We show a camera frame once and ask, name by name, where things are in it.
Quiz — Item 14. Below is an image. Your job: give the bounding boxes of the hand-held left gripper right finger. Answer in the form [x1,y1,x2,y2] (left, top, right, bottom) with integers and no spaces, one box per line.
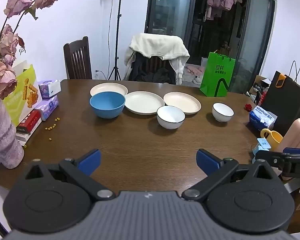
[181,149,277,202]

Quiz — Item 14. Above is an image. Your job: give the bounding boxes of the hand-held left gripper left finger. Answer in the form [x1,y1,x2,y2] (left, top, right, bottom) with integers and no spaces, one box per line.
[24,149,115,202]

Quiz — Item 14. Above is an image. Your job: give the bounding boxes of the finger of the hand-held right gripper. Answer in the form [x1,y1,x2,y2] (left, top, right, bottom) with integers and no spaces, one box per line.
[255,148,300,167]

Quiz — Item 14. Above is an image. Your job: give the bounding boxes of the large white black-rimmed bowl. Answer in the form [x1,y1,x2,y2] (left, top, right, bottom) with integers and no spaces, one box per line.
[157,105,186,130]

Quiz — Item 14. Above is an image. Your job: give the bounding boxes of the blue bowl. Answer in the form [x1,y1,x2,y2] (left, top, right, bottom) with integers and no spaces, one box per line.
[89,91,126,119]

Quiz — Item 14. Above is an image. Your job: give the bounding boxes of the cream plate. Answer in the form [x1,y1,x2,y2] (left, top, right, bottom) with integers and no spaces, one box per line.
[90,82,129,97]
[124,91,165,116]
[163,92,202,115]

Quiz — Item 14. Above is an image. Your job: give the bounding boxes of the light blue packet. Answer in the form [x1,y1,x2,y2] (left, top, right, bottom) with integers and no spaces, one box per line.
[257,138,271,151]
[251,145,260,164]

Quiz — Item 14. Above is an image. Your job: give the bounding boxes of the yellow mug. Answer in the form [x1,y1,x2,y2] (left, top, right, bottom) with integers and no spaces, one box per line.
[260,128,283,151]

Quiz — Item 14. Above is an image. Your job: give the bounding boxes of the blue tissue pack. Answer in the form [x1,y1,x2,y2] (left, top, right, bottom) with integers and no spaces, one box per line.
[249,105,278,132]

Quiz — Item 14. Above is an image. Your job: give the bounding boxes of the scattered yellow beads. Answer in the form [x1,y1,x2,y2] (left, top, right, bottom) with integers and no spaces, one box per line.
[25,116,60,148]

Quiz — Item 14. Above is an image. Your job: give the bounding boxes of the small white black-rimmed bowl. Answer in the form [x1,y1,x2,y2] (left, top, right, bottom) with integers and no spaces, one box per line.
[212,102,234,123]

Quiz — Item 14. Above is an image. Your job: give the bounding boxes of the black paper bag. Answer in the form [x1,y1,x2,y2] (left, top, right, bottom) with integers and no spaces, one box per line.
[260,60,300,133]

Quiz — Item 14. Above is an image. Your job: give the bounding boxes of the white flat box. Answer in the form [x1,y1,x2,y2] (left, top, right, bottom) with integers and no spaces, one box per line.
[16,129,34,147]

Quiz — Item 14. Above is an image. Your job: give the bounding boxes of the red box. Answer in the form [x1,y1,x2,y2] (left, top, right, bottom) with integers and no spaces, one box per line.
[16,109,42,135]

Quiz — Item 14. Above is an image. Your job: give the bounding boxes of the open cardboard box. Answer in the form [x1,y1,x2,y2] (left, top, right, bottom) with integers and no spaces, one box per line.
[246,75,273,105]

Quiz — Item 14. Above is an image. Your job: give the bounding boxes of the green paper bag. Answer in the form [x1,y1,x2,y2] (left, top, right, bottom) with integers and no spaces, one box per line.
[199,50,236,97]

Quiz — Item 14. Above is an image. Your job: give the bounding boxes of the white and purple tissue pack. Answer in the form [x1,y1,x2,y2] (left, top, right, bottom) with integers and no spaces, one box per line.
[37,79,61,98]

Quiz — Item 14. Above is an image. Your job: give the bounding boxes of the purple fuzzy vase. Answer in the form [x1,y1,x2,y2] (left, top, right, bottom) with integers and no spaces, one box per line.
[0,97,25,170]

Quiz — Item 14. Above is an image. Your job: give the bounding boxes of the pink cloth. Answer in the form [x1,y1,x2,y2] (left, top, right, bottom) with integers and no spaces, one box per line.
[185,65,205,75]

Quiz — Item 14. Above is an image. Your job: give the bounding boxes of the green and white snack box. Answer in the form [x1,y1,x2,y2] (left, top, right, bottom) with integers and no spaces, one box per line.
[3,60,43,127]

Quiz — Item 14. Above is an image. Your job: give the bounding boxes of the dark wooden chair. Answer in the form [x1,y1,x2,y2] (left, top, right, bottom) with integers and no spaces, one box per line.
[63,36,93,80]

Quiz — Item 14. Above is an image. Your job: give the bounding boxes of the dark clothes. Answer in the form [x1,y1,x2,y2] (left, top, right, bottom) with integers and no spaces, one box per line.
[132,52,177,85]

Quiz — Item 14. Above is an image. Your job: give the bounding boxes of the clothes-draped wooden chair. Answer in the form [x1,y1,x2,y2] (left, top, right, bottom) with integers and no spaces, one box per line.
[140,54,177,85]

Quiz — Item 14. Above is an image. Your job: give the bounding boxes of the chair draped with clothes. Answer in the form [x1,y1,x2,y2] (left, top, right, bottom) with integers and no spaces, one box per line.
[124,33,190,86]

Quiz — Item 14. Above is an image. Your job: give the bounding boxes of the glass sliding door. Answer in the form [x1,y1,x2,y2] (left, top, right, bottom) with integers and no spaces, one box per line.
[146,0,276,94]

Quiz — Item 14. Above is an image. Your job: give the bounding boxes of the black tripod light stand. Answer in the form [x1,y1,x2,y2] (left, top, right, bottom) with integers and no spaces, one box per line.
[107,0,128,81]

